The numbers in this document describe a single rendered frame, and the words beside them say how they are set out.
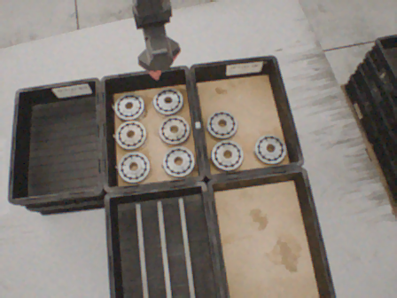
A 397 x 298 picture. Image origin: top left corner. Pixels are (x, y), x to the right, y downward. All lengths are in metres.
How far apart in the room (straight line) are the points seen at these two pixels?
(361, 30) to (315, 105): 1.38
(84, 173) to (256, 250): 0.60
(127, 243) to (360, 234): 0.79
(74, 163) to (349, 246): 0.98
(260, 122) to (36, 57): 1.01
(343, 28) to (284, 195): 1.77
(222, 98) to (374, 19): 1.83
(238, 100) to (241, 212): 0.39
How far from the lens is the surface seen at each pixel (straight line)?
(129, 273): 1.08
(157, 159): 1.13
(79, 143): 1.21
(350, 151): 1.38
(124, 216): 1.10
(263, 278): 1.07
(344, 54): 2.53
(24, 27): 2.84
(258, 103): 1.21
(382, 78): 1.87
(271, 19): 1.61
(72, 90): 1.24
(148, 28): 0.81
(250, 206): 1.09
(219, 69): 1.19
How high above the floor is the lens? 1.89
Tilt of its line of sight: 69 degrees down
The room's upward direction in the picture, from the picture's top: 4 degrees counter-clockwise
